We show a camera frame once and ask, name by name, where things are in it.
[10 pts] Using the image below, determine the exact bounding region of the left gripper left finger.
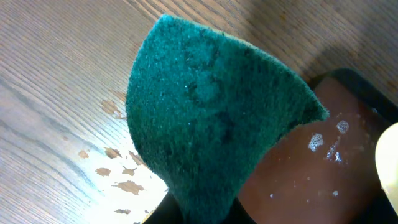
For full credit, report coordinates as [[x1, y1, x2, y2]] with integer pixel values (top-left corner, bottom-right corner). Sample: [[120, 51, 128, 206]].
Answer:
[[143, 193, 184, 224]]

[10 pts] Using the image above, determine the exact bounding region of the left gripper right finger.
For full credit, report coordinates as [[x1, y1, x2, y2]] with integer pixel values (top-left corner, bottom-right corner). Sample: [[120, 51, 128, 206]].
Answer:
[[229, 198, 256, 224]]

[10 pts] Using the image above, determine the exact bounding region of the green yellow sponge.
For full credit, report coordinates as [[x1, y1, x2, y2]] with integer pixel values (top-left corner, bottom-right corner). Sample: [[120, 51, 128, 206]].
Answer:
[[126, 14, 329, 223]]

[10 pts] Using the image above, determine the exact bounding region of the yellow plate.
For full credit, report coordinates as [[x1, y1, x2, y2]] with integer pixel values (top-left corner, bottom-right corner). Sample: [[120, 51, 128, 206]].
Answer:
[[375, 123, 398, 213]]

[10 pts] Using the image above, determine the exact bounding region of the rectangular brown water tray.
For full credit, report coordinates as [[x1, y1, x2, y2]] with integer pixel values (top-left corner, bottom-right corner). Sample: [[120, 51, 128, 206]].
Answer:
[[238, 68, 397, 223]]

